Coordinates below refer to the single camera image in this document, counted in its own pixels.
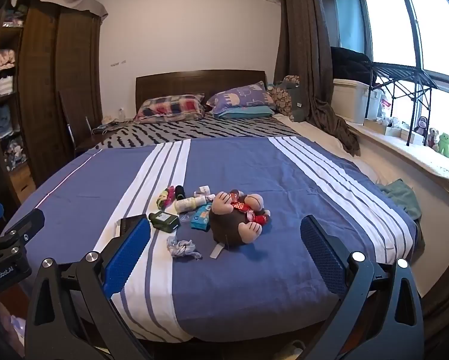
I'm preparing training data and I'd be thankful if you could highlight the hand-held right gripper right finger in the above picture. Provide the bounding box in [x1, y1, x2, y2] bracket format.
[300, 215, 424, 360]

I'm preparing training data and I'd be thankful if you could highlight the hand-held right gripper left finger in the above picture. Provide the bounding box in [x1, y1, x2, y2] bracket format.
[25, 217, 152, 360]

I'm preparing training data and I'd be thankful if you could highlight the colourful pipe cleaner craft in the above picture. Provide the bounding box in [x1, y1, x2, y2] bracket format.
[157, 185, 177, 211]

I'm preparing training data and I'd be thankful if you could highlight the grey crumpled cloth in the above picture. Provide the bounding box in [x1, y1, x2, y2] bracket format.
[166, 235, 203, 260]

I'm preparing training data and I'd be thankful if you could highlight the white plastic bottle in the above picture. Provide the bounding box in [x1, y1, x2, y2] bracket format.
[174, 195, 207, 212]

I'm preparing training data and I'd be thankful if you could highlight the blue tissue packet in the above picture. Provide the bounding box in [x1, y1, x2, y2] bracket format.
[190, 202, 214, 231]

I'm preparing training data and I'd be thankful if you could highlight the green towel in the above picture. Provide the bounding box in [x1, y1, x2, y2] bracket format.
[378, 179, 423, 221]

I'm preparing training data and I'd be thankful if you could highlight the brown monkey plush toy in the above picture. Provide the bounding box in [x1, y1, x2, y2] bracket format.
[208, 190, 272, 259]

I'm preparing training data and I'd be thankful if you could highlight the blue white striped blanket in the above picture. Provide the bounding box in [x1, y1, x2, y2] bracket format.
[1, 135, 416, 342]

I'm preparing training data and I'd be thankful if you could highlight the dark chair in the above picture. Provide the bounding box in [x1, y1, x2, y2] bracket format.
[57, 90, 101, 158]

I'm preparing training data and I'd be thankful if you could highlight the pile of folded clothes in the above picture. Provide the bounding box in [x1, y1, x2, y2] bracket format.
[0, 47, 26, 169]

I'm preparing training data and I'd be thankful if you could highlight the white windowsill mat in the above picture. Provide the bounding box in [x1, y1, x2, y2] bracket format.
[344, 120, 449, 190]

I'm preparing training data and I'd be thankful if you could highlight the beige cardboard box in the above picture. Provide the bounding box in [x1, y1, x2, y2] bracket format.
[363, 118, 403, 137]

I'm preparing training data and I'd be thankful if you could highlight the brown wooden wardrobe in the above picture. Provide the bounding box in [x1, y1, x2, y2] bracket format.
[0, 0, 105, 203]

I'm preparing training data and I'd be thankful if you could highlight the zebra patterned bedsheet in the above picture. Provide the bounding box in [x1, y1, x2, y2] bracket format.
[93, 114, 300, 151]

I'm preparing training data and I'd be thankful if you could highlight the plaid pillow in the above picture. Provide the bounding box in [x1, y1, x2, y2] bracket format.
[133, 93, 206, 124]

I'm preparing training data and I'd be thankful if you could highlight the grey green cushion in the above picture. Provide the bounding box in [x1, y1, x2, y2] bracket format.
[284, 82, 315, 122]

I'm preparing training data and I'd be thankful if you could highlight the white storage box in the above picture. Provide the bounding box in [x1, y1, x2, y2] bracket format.
[332, 78, 370, 125]

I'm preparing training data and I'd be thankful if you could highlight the white bag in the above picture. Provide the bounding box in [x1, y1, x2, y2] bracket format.
[367, 90, 392, 121]

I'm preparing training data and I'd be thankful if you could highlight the teal pillow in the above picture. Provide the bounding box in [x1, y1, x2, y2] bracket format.
[213, 106, 275, 120]

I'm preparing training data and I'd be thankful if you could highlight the leopard print cushion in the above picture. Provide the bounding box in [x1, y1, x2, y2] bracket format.
[267, 75, 302, 117]

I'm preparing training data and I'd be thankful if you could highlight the green frog plush toy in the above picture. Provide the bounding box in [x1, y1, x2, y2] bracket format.
[436, 132, 449, 160]

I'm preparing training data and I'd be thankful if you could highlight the purple elephant print pillow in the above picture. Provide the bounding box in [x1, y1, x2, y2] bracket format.
[206, 81, 277, 118]

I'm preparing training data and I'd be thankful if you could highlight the wooden headboard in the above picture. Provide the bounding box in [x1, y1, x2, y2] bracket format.
[135, 69, 267, 115]

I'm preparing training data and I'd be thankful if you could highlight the black jacket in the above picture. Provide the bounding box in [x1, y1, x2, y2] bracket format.
[330, 46, 375, 81]

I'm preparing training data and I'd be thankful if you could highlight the black folding rack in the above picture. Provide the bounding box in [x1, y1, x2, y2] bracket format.
[365, 61, 435, 147]

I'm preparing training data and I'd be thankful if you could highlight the brown curtain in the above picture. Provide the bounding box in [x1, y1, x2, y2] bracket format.
[273, 0, 341, 121]

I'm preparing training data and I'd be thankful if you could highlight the grey roller blind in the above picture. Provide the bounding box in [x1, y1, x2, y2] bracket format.
[329, 0, 365, 49]

